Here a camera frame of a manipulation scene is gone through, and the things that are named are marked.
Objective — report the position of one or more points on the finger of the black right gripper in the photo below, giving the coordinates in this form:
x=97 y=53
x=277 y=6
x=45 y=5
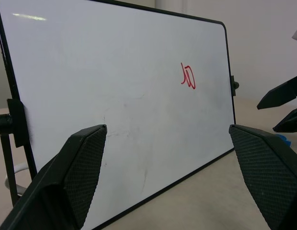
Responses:
x=292 y=122
x=280 y=94

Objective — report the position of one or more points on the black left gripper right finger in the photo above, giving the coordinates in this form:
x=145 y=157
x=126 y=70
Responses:
x=270 y=172

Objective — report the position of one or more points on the white whiteboard with black frame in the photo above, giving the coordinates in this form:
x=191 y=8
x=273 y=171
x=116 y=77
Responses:
x=114 y=83

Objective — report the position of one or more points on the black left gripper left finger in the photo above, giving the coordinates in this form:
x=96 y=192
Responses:
x=66 y=182

